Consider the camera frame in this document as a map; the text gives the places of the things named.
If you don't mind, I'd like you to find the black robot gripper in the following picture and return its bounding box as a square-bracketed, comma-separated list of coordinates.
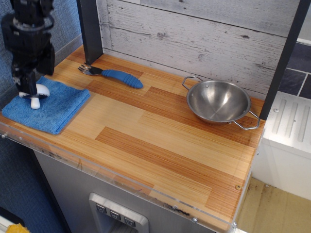
[1, 14, 55, 95]

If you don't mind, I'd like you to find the white toy mushroom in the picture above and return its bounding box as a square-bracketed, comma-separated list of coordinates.
[19, 84, 50, 110]

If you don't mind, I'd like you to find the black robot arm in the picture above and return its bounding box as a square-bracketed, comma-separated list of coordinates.
[1, 0, 55, 96]

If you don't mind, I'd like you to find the blue folded cloth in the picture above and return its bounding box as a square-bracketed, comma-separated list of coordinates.
[2, 77, 90, 134]

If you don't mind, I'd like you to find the silver dispenser button panel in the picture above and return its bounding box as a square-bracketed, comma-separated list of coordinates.
[89, 193, 149, 233]

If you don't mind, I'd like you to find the yellow object bottom left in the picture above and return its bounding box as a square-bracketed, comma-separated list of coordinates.
[6, 224, 30, 233]

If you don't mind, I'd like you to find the white toy sink unit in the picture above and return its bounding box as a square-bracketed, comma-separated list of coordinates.
[252, 92, 311, 200]

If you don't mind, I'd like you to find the blue-handled metal spork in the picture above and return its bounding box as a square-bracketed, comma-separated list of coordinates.
[78, 64, 143, 89]

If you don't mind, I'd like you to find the dark left shelf post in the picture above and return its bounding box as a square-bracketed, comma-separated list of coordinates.
[76, 0, 103, 65]

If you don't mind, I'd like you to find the dark shelf post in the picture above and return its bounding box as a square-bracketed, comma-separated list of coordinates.
[76, 0, 103, 65]
[259, 0, 311, 120]

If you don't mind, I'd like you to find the small steel two-handled pan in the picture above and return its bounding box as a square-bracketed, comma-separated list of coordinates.
[182, 76, 260, 130]

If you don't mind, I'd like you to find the dark right shelf post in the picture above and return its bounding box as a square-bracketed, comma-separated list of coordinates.
[259, 0, 311, 120]

